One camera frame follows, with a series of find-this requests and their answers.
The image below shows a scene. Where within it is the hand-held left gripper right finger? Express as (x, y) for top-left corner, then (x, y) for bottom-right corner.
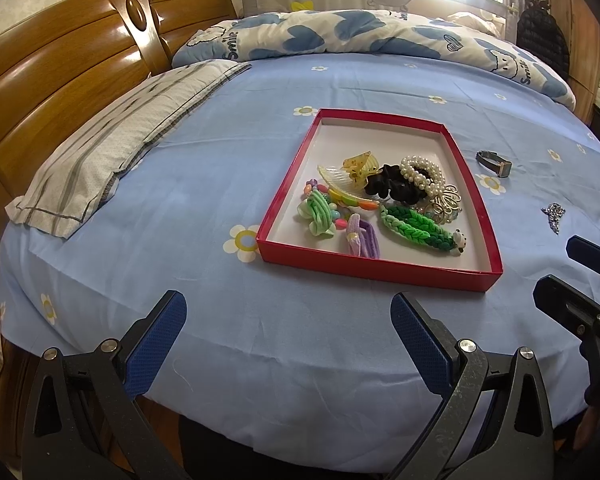
(387, 292), (556, 480)

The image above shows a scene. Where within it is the blue heart print duvet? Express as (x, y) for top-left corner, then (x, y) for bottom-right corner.
(172, 9), (577, 111)

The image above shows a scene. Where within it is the red cardboard box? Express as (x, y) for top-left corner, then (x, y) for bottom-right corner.
(256, 108), (503, 292)

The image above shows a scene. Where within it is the black puffer jacket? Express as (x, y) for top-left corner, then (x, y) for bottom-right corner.
(517, 0), (571, 81)

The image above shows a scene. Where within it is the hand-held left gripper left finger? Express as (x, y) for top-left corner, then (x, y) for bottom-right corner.
(22, 290), (191, 480)

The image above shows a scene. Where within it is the white pillow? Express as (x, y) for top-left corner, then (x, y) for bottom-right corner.
(447, 10), (503, 37)

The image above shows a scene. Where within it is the silver rhinestone hair clip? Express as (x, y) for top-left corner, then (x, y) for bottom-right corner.
(540, 202), (568, 235)

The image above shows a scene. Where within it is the blue floral bed sheet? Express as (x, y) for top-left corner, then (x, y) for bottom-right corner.
(0, 52), (600, 466)

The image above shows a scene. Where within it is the green bow hair tie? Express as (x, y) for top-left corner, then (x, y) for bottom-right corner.
(296, 187), (340, 237)

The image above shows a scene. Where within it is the yellow claw clip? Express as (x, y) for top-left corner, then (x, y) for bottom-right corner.
(342, 149), (382, 184)

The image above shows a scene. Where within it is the grey striped pillow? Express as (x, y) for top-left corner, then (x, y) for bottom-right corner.
(5, 59), (253, 239)

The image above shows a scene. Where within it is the dark wristwatch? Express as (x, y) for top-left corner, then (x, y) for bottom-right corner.
(476, 150), (512, 179)

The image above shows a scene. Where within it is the green braided bracelet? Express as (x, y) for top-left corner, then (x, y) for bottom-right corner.
(379, 204), (469, 257)

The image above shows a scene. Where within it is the clear comb with colourful beads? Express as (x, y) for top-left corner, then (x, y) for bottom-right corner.
(316, 164), (382, 212)

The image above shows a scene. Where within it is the purple hair tie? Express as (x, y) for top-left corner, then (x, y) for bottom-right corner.
(344, 212), (382, 261)

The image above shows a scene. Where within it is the wooden wardrobe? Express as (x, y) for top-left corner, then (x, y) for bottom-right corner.
(545, 0), (600, 126)

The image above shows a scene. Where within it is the colourful beaded hair tie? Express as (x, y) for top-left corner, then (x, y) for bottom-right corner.
(304, 179), (348, 228)

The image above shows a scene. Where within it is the black scrunchie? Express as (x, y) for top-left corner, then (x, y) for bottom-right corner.
(364, 162), (421, 203)

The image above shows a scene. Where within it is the pearl scrunchie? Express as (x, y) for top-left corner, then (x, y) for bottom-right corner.
(399, 155), (448, 198)

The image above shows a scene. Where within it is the gold butterfly hair clip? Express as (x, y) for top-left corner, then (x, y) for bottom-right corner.
(427, 184), (465, 225)

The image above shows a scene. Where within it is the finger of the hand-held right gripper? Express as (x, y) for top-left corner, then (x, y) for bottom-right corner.
(566, 235), (600, 281)
(532, 275), (600, 406)

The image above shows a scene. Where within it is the wooden bed headboard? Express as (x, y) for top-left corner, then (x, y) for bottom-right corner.
(0, 0), (241, 173)

